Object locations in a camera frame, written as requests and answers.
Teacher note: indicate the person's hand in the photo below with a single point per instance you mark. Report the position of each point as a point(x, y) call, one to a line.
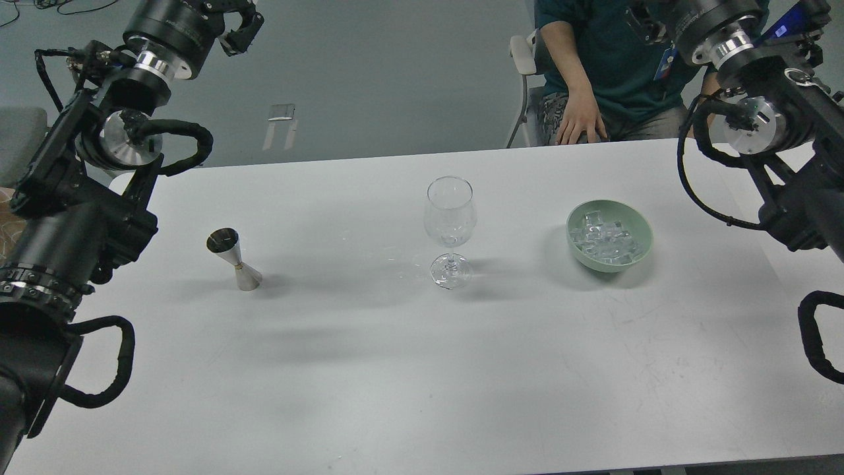
point(581, 121)

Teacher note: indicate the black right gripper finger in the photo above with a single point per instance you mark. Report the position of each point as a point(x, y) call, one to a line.
point(645, 25)

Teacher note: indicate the metal floor plate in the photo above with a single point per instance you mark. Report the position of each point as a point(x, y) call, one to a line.
point(281, 112)

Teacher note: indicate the person in teal shirt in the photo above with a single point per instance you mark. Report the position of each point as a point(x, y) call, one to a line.
point(638, 87)

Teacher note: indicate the grey office chair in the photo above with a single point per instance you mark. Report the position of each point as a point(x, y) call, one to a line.
point(531, 59)

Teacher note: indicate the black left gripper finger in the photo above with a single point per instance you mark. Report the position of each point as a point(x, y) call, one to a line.
point(236, 42)

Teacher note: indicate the checkered beige cushion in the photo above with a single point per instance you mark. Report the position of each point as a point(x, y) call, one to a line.
point(12, 226)

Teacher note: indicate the green bowl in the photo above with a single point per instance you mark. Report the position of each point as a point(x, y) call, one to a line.
point(612, 210)

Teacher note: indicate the clear wine glass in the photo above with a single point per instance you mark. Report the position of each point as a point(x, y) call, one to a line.
point(449, 219)

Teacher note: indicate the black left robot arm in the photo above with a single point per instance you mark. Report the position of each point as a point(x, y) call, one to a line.
point(83, 196)

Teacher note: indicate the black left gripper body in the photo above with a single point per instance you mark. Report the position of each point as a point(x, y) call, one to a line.
point(182, 27)

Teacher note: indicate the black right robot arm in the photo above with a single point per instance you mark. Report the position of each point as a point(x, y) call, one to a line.
point(772, 116)

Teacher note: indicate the steel cocktail jigger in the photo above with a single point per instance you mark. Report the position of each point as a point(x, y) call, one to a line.
point(226, 244)

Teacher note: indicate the pile of clear ice cubes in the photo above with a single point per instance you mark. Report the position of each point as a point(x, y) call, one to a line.
point(609, 243)

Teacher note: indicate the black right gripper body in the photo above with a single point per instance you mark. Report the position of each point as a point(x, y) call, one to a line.
point(720, 33)

